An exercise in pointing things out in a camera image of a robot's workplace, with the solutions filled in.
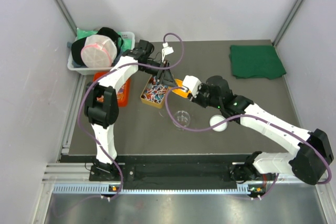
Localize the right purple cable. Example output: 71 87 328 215
164 86 332 201

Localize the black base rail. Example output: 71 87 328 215
60 154 276 191

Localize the purple cable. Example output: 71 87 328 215
164 86 332 201
78 33 185 201

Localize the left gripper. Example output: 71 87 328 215
139 59 177 89

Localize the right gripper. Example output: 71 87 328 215
188 83 222 110

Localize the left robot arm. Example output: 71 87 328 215
81 40 176 182

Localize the white round lid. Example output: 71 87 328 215
209 115 228 132

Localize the tan candy box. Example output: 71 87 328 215
140 76 170 109

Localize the green patterned cloth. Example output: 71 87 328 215
77 28 135 51

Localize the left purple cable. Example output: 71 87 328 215
78 33 185 201

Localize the black cap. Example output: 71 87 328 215
71 27 123 67

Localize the dark green folded cloth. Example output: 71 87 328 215
229 45 286 80

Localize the orange candy tray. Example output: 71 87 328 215
93 71 131 107

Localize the yellow plastic scoop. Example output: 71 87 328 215
171 79 190 99

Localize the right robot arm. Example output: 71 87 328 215
183 76 334 185

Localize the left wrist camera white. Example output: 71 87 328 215
162 46 174 56

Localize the white cable duct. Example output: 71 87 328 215
52 183 265 195

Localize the white mesh laundry bag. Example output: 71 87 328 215
80 35 118 68

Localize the clear plastic cup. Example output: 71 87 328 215
173 110 191 130

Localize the white plastic basket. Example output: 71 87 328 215
67 31 135 76

